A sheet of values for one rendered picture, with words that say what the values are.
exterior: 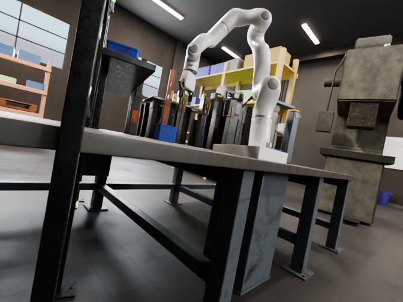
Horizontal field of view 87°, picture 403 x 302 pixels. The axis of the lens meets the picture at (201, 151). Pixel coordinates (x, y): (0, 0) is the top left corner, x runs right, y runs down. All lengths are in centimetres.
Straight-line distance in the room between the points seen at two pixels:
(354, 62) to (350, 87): 40
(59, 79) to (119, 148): 775
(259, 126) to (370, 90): 319
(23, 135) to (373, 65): 438
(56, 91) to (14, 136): 772
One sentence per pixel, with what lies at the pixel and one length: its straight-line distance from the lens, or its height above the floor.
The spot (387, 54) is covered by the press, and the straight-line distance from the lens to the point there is 450.
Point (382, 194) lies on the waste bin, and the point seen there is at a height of 30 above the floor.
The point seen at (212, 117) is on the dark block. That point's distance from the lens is 159.
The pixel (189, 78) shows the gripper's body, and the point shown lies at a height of 108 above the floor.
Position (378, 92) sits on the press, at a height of 201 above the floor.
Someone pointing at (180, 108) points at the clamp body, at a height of 94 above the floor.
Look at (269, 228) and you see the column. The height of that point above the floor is 33.
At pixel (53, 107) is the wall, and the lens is 808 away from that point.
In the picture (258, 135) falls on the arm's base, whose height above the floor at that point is 83.
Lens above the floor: 71
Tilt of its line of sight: 1 degrees down
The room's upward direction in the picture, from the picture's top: 11 degrees clockwise
